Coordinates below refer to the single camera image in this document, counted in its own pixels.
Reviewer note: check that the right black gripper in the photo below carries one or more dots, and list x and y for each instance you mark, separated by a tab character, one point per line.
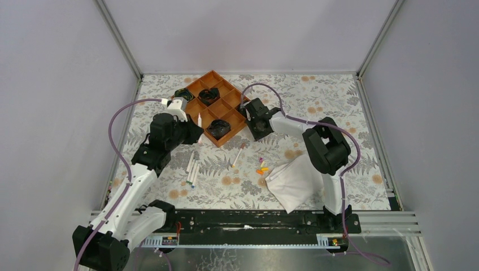
253	112

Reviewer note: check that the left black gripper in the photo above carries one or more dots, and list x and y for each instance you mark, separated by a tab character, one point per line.
192	132

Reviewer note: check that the white marker pen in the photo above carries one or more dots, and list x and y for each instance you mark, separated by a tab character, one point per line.
190	162
236	158

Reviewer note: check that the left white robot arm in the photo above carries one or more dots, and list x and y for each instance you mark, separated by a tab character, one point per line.
106	243

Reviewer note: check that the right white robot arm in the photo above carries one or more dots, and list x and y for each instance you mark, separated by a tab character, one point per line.
328	151

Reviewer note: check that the dark green rolled tie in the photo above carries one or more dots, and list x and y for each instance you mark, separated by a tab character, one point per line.
242	111

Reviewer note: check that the dark blue rolled tie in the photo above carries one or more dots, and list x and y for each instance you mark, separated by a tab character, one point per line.
218	128

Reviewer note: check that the green patterned rolled tie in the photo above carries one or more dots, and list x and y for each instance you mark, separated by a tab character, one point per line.
184	93

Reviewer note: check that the orange wooden compartment tray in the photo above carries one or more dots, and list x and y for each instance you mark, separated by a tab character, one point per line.
226	107

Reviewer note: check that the white marker green end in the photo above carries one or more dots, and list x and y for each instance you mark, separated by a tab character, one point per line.
191	173

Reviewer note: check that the white marker blue end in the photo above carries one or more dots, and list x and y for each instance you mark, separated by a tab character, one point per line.
194	175

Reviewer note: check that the white folded cloth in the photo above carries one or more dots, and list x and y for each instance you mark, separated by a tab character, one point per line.
295	182

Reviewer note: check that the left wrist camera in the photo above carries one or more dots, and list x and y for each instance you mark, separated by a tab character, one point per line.
176	107

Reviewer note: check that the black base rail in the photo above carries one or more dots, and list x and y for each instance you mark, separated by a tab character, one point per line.
193	227

